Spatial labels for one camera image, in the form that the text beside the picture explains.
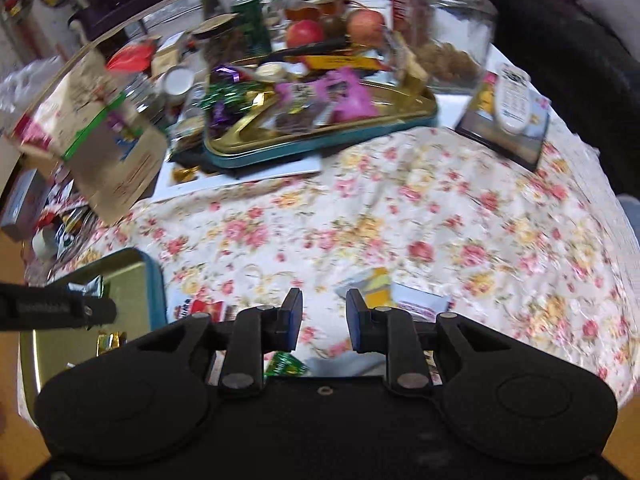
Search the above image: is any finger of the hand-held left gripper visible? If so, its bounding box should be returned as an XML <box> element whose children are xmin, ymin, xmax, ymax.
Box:
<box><xmin>0</xmin><ymin>282</ymin><xmax>119</xmax><ymax>332</ymax></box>

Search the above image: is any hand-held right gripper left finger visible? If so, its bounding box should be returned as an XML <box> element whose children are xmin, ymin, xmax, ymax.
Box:
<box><xmin>135</xmin><ymin>287</ymin><xmax>304</xmax><ymax>395</ymax></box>

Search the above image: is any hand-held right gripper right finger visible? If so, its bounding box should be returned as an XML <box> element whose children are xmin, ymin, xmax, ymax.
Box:
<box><xmin>346</xmin><ymin>288</ymin><xmax>506</xmax><ymax>393</ymax></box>

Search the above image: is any white yellow snack packet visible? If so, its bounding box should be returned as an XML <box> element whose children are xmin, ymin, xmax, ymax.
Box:
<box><xmin>339</xmin><ymin>268</ymin><xmax>392</xmax><ymax>307</ymax></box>

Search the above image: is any dark green candy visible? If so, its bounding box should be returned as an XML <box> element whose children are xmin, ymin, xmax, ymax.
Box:
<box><xmin>264</xmin><ymin>351</ymin><xmax>309</xmax><ymax>379</ymax></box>

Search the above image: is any teal gold tin tray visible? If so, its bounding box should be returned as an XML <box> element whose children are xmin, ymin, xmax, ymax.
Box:
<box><xmin>19</xmin><ymin>247</ymin><xmax>168</xmax><ymax>413</ymax></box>
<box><xmin>201</xmin><ymin>60</ymin><xmax>439</xmax><ymax>169</ymax></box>

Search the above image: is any red white snack packet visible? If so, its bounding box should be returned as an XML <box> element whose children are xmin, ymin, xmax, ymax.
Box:
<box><xmin>174</xmin><ymin>296</ymin><xmax>227</xmax><ymax>324</ymax></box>

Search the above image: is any white tape roll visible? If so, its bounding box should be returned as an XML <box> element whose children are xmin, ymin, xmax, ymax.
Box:
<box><xmin>31</xmin><ymin>226</ymin><xmax>62</xmax><ymax>262</ymax></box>

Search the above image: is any grey cardboard box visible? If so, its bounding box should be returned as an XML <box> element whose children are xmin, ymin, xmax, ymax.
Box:
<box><xmin>0</xmin><ymin>168</ymin><xmax>49</xmax><ymax>242</ymax></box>

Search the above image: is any floral tablecloth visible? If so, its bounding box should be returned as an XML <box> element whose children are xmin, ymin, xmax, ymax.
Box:
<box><xmin>20</xmin><ymin>125</ymin><xmax>632</xmax><ymax>411</ymax></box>

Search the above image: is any white flat board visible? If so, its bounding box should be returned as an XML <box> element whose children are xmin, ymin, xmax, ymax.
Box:
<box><xmin>151</xmin><ymin>151</ymin><xmax>324</xmax><ymax>204</ymax></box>

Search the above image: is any kraft paper bag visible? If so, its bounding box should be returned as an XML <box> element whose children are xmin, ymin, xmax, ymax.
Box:
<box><xmin>12</xmin><ymin>51</ymin><xmax>169</xmax><ymax>227</ymax></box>

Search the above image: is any black flat packet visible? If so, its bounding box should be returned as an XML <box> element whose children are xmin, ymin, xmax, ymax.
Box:
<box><xmin>169</xmin><ymin>135</ymin><xmax>207</xmax><ymax>167</ymax></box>

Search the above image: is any translucent plastic bag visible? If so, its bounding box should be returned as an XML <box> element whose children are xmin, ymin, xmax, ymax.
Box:
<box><xmin>0</xmin><ymin>56</ymin><xmax>67</xmax><ymax>127</ymax></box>

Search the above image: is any pink snack packet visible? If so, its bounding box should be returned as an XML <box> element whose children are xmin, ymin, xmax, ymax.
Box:
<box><xmin>274</xmin><ymin>69</ymin><xmax>378</xmax><ymax>124</ymax></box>

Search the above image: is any glass jar with biscuits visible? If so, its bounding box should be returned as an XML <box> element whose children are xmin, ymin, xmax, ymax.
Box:
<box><xmin>169</xmin><ymin>94</ymin><xmax>212</xmax><ymax>137</ymax></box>

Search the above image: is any pile of wrapped candies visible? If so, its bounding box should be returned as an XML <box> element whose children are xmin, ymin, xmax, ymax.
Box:
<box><xmin>206</xmin><ymin>51</ymin><xmax>431</xmax><ymax>137</ymax></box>

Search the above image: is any white remote control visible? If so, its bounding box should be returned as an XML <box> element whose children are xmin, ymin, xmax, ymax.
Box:
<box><xmin>491</xmin><ymin>63</ymin><xmax>533</xmax><ymax>136</ymax></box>

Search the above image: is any red apple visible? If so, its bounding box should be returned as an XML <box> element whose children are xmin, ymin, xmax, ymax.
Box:
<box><xmin>285</xmin><ymin>19</ymin><xmax>327</xmax><ymax>49</ymax></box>
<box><xmin>345</xmin><ymin>8</ymin><xmax>387</xmax><ymax>47</ymax></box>

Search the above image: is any glass jar black lid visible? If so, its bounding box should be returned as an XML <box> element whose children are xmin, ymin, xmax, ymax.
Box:
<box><xmin>191</xmin><ymin>14</ymin><xmax>247</xmax><ymax>67</ymax></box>

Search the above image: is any brown kiwi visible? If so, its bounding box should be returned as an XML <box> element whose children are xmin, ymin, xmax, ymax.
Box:
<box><xmin>321</xmin><ymin>16</ymin><xmax>349</xmax><ymax>39</ymax></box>

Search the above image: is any green can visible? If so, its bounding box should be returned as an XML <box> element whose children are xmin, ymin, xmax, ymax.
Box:
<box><xmin>231</xmin><ymin>0</ymin><xmax>274</xmax><ymax>57</ymax></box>

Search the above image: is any large glass jar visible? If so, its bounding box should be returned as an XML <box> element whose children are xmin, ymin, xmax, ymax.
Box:
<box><xmin>409</xmin><ymin>0</ymin><xmax>499</xmax><ymax>94</ymax></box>

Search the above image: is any red label bottle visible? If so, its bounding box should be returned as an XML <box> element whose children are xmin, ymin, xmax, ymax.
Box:
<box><xmin>388</xmin><ymin>0</ymin><xmax>422</xmax><ymax>34</ymax></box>

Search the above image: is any black sofa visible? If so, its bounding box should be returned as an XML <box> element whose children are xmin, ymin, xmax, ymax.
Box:
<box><xmin>487</xmin><ymin>0</ymin><xmax>640</xmax><ymax>173</ymax></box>

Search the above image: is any dark chair white frame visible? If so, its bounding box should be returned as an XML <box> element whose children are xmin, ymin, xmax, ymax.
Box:
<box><xmin>69</xmin><ymin>0</ymin><xmax>202</xmax><ymax>42</ymax></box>

